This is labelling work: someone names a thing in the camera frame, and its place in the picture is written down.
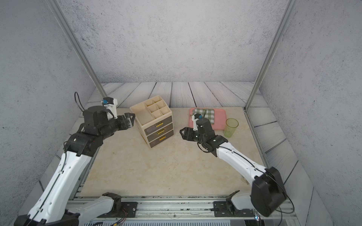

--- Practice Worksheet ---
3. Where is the beige drawer organizer cabinet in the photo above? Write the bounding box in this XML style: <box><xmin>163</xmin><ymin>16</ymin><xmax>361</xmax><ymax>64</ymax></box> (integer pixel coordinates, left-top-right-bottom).
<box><xmin>130</xmin><ymin>95</ymin><xmax>174</xmax><ymax>148</ymax></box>

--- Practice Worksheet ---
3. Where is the grey translucent drawer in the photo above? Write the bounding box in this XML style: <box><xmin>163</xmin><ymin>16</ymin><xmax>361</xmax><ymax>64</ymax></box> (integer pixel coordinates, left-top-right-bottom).
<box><xmin>144</xmin><ymin>116</ymin><xmax>173</xmax><ymax>136</ymax></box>
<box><xmin>147</xmin><ymin>123</ymin><xmax>173</xmax><ymax>142</ymax></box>
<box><xmin>150</xmin><ymin>130</ymin><xmax>174</xmax><ymax>148</ymax></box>

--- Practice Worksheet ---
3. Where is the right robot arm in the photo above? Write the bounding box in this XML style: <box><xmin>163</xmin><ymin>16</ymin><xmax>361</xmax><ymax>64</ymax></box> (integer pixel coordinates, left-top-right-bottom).
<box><xmin>180</xmin><ymin>118</ymin><xmax>291</xmax><ymax>217</ymax></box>

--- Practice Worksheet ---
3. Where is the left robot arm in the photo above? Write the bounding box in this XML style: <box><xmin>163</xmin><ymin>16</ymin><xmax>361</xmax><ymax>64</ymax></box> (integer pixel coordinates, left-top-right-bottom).
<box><xmin>14</xmin><ymin>105</ymin><xmax>135</xmax><ymax>226</ymax></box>

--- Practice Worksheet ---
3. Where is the pink plastic tray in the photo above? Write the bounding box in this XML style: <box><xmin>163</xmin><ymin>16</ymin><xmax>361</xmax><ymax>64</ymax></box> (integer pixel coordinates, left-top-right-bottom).
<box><xmin>189</xmin><ymin>108</ymin><xmax>227</xmax><ymax>130</ymax></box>

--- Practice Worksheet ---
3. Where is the green checkered cloth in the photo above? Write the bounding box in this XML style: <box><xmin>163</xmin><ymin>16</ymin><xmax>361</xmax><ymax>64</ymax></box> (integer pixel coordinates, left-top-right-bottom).
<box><xmin>191</xmin><ymin>108</ymin><xmax>215</xmax><ymax>124</ymax></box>

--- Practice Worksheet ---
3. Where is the green translucent cup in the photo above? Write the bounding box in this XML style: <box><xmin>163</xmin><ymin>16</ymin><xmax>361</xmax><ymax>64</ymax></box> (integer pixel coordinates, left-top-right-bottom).
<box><xmin>223</xmin><ymin>118</ymin><xmax>239</xmax><ymax>137</ymax></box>

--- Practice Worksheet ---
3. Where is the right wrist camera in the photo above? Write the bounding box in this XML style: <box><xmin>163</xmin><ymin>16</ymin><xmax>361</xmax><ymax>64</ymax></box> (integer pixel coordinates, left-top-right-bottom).
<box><xmin>191</xmin><ymin>114</ymin><xmax>203</xmax><ymax>131</ymax></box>

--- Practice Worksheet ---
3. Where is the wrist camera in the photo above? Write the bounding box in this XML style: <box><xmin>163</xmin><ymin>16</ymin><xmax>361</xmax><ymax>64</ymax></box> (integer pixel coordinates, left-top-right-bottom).
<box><xmin>102</xmin><ymin>97</ymin><xmax>118</xmax><ymax>120</ymax></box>
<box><xmin>191</xmin><ymin>114</ymin><xmax>203</xmax><ymax>131</ymax></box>

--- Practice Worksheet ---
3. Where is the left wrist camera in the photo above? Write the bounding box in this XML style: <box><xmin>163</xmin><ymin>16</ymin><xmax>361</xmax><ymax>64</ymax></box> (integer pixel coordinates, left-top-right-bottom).
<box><xmin>102</xmin><ymin>97</ymin><xmax>118</xmax><ymax>120</ymax></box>

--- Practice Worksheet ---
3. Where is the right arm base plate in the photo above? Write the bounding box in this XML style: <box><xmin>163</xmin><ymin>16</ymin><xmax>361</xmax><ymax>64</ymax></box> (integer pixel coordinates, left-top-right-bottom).
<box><xmin>211</xmin><ymin>201</ymin><xmax>255</xmax><ymax>217</ymax></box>

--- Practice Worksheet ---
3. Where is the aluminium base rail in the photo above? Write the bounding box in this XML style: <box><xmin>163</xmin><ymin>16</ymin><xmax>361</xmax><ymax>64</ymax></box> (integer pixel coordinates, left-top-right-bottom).
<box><xmin>70</xmin><ymin>196</ymin><xmax>300</xmax><ymax>226</ymax></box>

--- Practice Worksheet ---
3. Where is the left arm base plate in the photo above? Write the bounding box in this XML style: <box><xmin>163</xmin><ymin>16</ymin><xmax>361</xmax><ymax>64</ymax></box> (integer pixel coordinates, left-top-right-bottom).
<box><xmin>112</xmin><ymin>202</ymin><xmax>138</xmax><ymax>218</ymax></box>

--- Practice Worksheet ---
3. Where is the left aluminium frame post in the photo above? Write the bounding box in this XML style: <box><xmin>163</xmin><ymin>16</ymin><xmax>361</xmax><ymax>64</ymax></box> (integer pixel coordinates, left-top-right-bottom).
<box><xmin>46</xmin><ymin>0</ymin><xmax>107</xmax><ymax>98</ymax></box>

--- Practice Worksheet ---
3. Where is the aluminium frame post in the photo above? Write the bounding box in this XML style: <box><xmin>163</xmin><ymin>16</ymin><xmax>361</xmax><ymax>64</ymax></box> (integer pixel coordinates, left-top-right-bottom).
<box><xmin>244</xmin><ymin>0</ymin><xmax>297</xmax><ymax>112</ymax></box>
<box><xmin>46</xmin><ymin>0</ymin><xmax>107</xmax><ymax>98</ymax></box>

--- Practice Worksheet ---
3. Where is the right aluminium frame post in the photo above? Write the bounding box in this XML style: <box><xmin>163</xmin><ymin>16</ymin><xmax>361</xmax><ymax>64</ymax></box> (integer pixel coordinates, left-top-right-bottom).
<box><xmin>244</xmin><ymin>0</ymin><xmax>297</xmax><ymax>112</ymax></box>

